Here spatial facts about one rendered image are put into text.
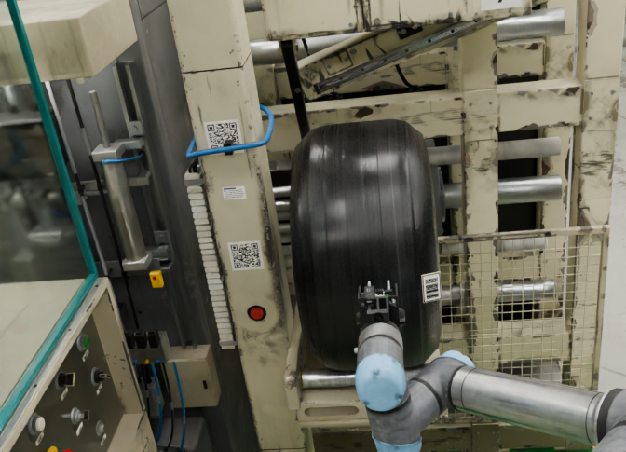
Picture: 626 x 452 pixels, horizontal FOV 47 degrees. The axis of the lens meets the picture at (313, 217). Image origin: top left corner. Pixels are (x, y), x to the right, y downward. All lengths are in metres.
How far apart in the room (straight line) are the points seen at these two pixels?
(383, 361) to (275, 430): 0.89
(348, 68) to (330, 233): 0.58
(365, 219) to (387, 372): 0.42
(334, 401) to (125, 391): 0.49
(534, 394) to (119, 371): 0.97
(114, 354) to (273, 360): 0.39
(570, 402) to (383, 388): 0.27
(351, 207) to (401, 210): 0.10
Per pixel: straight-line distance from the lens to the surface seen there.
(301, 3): 1.71
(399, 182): 1.46
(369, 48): 1.87
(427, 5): 1.71
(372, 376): 1.11
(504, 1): 1.73
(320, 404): 1.77
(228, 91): 1.51
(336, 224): 1.44
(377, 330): 1.21
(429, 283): 1.46
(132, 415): 1.81
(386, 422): 1.18
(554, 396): 1.13
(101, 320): 1.66
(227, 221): 1.63
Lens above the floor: 2.03
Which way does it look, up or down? 27 degrees down
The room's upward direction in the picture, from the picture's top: 8 degrees counter-clockwise
